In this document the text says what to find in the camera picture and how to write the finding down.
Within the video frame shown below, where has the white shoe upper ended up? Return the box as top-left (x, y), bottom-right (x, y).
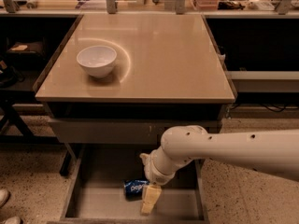
top-left (0, 189), bottom-right (10, 207)

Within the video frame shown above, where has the open middle drawer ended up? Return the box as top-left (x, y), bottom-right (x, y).
top-left (47, 146), bottom-right (209, 224)

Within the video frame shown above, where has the black stool frame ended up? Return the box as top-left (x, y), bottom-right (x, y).
top-left (0, 93), bottom-right (73, 176)

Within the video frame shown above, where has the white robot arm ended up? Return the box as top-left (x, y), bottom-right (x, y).
top-left (140, 125), bottom-right (299, 215)

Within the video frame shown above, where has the white shoe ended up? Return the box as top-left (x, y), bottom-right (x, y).
top-left (0, 189), bottom-right (10, 207)
top-left (0, 217), bottom-right (22, 224)

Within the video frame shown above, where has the white ceramic bowl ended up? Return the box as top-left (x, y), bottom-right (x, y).
top-left (77, 46), bottom-right (117, 78)

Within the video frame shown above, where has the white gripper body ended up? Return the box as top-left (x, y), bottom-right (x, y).
top-left (144, 152), bottom-right (175, 186)

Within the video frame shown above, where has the grey drawer cabinet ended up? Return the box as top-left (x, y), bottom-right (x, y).
top-left (32, 13), bottom-right (238, 176)

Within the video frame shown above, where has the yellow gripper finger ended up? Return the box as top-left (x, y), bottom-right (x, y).
top-left (140, 184), bottom-right (162, 215)
top-left (139, 153), bottom-right (150, 166)

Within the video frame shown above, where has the closed top drawer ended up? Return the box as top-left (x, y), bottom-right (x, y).
top-left (49, 119), bottom-right (221, 145)

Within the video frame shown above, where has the blue pepsi can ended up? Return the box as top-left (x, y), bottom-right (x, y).
top-left (123, 179), bottom-right (150, 199)

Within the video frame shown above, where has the white shoe lower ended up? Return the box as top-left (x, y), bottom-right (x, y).
top-left (0, 217), bottom-right (22, 224)

